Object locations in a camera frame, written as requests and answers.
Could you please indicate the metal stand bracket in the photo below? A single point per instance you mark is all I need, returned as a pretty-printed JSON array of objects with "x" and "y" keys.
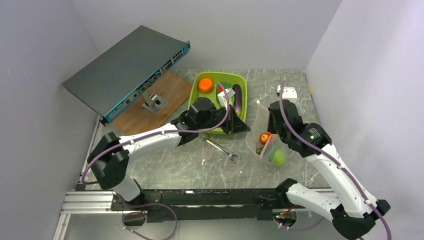
[{"x": 153, "y": 103}]

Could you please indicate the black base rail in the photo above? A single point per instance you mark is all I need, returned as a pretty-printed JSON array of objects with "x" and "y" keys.
[{"x": 161, "y": 205}]

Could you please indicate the green apple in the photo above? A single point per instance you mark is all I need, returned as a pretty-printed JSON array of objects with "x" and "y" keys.
[{"x": 279, "y": 157}]

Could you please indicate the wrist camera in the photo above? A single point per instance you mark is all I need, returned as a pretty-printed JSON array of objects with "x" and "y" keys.
[
  {"x": 287, "y": 93},
  {"x": 227, "y": 98}
]

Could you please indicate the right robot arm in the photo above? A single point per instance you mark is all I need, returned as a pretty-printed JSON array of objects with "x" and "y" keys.
[{"x": 354, "y": 211}]

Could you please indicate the wooden board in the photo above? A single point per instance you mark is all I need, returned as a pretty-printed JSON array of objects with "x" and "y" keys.
[{"x": 136, "y": 119}]

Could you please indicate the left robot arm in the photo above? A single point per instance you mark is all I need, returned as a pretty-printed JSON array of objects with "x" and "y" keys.
[{"x": 109, "y": 160}]

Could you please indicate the grey network switch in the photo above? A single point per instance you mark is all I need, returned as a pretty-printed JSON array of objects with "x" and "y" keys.
[{"x": 116, "y": 78}]

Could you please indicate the bok choy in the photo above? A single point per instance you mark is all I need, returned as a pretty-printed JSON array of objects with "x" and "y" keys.
[{"x": 222, "y": 85}]

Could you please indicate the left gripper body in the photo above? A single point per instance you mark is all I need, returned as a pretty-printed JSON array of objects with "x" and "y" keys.
[{"x": 216, "y": 119}]

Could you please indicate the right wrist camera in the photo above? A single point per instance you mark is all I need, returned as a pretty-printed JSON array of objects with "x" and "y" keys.
[{"x": 287, "y": 93}]

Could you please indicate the purple eggplant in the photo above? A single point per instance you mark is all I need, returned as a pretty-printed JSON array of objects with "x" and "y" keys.
[{"x": 237, "y": 103}]

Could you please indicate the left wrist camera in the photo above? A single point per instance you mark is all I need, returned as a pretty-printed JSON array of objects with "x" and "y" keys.
[{"x": 227, "y": 98}]

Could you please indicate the clear zip top bag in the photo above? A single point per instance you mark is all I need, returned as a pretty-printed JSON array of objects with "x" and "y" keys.
[{"x": 266, "y": 146}]

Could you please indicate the orange tangerine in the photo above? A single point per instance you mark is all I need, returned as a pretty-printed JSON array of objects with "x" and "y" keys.
[{"x": 205, "y": 85}]

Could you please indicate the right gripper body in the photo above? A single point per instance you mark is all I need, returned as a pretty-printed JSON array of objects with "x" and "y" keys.
[{"x": 272, "y": 127}]

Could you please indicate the silver wrench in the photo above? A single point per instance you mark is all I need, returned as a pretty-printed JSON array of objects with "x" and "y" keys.
[{"x": 233, "y": 156}]

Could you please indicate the red apple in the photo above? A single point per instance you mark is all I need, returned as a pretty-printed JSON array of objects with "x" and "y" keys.
[{"x": 264, "y": 137}]

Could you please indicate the green plastic basin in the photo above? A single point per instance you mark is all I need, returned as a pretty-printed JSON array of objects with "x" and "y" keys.
[{"x": 218, "y": 77}]

